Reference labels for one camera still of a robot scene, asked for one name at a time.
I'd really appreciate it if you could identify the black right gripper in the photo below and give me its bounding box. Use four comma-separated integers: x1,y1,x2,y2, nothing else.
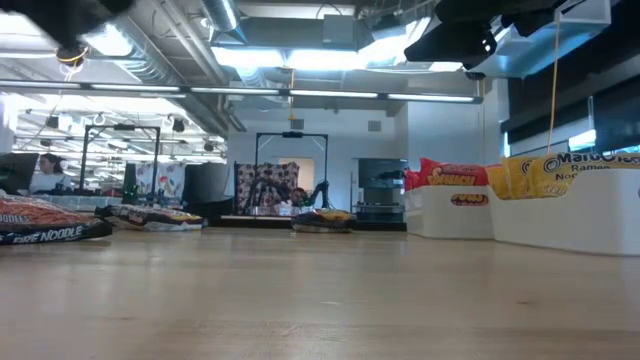
402,19,500,72

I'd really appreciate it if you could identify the white plastic bin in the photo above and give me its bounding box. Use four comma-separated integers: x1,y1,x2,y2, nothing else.
487,167,640,257
403,183,497,240

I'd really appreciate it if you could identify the Saucy Noods label sticker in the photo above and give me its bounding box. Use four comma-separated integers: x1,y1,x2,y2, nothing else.
449,193,490,208

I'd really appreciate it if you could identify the dark metal cart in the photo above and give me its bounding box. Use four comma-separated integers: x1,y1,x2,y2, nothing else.
355,157,410,225

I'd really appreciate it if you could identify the person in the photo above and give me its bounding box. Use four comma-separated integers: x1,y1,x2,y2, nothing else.
288,186,312,207
28,152,75,195

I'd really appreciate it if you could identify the long ceiling light bar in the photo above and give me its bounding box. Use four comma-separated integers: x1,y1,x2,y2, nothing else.
0,79,485,105

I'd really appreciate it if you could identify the black fire noodle pack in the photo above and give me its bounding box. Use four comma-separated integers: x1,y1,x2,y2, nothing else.
0,193,115,247
93,203,207,233
291,207,359,235

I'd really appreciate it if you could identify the dark patterned cloth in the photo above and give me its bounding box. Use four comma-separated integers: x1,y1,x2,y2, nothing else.
233,160,302,216

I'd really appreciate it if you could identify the black screen panel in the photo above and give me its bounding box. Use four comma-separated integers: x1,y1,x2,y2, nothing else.
181,161,235,217

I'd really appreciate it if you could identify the white printed cloth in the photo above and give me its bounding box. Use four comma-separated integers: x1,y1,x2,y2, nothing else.
134,161,186,202

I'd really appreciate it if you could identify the black computer monitor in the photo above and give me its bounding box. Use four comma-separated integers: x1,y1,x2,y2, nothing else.
0,151,41,195

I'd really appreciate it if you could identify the yellow extension cord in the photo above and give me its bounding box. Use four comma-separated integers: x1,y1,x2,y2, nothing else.
544,8,562,157

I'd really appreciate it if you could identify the black gantry frame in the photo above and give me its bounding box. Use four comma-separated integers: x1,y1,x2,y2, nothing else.
79,123,162,194
253,131,330,210

